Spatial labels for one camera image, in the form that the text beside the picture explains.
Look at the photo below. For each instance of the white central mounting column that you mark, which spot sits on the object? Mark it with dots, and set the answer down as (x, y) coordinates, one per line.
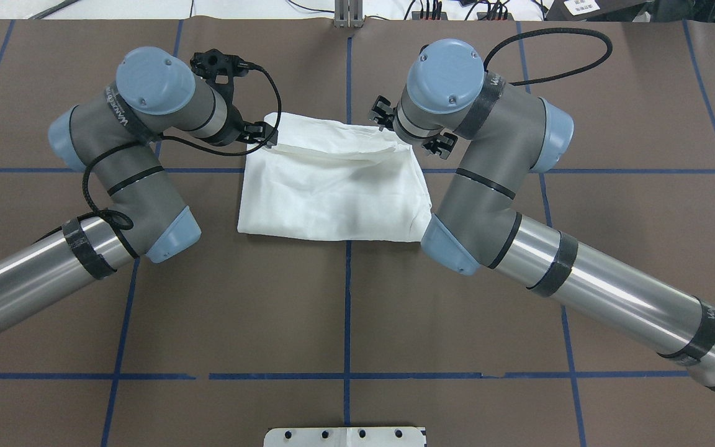
(346, 436)

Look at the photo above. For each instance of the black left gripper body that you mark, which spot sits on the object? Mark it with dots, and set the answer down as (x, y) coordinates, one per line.
(234, 131)

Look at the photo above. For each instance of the black orange connector box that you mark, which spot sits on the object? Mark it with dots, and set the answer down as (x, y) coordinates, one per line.
(426, 10)
(489, 11)

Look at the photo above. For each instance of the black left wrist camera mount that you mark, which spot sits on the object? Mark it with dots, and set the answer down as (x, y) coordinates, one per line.
(218, 70)

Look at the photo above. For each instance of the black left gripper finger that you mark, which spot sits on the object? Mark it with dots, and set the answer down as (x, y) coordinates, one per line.
(267, 141)
(266, 131)

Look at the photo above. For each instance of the lower black orange connector box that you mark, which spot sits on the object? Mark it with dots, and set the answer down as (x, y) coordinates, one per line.
(489, 11)

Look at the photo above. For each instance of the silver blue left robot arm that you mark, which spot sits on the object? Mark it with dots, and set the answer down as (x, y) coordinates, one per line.
(134, 208)

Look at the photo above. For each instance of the aluminium frame post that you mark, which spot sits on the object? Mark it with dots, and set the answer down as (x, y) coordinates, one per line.
(349, 14)

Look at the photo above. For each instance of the black box with white label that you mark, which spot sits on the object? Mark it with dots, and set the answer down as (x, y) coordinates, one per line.
(575, 11)

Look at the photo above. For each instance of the white long-sleeve printed shirt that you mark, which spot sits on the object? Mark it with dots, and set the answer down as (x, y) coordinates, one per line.
(328, 181)

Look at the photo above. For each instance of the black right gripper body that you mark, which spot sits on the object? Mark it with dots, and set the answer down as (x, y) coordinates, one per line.
(439, 144)

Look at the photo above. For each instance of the upper black orange connector box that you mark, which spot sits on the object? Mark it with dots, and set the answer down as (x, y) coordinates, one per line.
(426, 10)

